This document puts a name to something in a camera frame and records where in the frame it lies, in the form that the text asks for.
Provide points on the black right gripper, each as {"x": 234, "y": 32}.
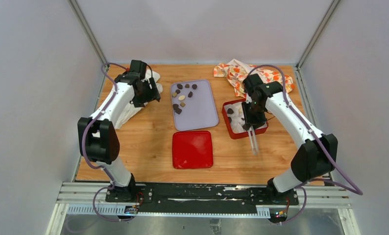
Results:
{"x": 250, "y": 120}

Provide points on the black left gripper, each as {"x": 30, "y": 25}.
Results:
{"x": 152, "y": 95}

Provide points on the metal tweezers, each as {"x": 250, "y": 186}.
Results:
{"x": 253, "y": 141}

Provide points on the red box lid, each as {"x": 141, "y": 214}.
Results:
{"x": 192, "y": 150}

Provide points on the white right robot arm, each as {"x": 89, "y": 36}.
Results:
{"x": 316, "y": 151}

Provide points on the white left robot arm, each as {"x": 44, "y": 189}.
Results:
{"x": 98, "y": 141}

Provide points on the dark shell chocolate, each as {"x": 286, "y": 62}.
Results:
{"x": 175, "y": 106}

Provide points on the red box with white paper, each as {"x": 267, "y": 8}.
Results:
{"x": 234, "y": 122}

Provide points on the white crumpled cloth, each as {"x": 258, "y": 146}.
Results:
{"x": 129, "y": 110}

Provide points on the floral orange cloth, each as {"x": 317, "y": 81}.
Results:
{"x": 236, "y": 71}

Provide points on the lavender plastic tray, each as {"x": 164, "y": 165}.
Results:
{"x": 200, "y": 110}

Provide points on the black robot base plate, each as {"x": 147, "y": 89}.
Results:
{"x": 201, "y": 198}

